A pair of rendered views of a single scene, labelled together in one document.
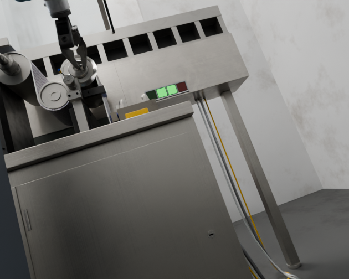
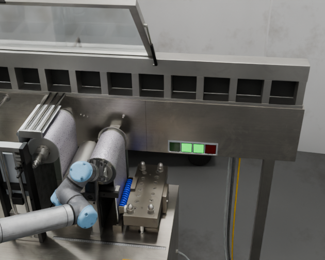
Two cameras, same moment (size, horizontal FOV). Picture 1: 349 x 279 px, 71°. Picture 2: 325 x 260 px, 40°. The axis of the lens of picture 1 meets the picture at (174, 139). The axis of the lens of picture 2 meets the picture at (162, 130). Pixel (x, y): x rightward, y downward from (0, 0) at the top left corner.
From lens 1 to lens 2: 1.91 m
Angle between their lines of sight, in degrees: 46
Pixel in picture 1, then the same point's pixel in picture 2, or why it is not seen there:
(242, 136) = (262, 189)
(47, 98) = not seen: hidden behind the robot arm
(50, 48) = (78, 62)
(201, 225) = not seen: outside the picture
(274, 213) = (254, 250)
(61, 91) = not seen: hidden behind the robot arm
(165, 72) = (199, 128)
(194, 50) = (244, 115)
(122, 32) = (166, 67)
